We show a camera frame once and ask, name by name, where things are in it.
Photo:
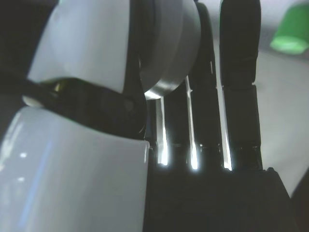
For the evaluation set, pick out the white ruler strip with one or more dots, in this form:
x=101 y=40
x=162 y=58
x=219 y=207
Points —
x=169 y=48

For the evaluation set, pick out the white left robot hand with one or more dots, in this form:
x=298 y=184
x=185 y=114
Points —
x=72 y=181

